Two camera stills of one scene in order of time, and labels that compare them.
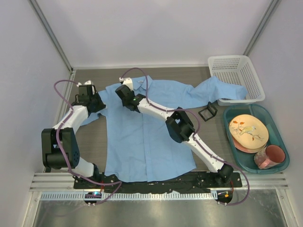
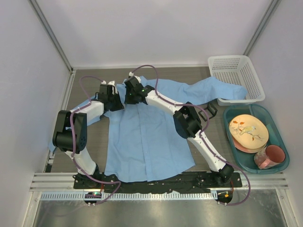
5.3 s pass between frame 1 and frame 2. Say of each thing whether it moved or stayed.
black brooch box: stayed
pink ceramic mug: stayed
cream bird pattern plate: stayed
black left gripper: moved
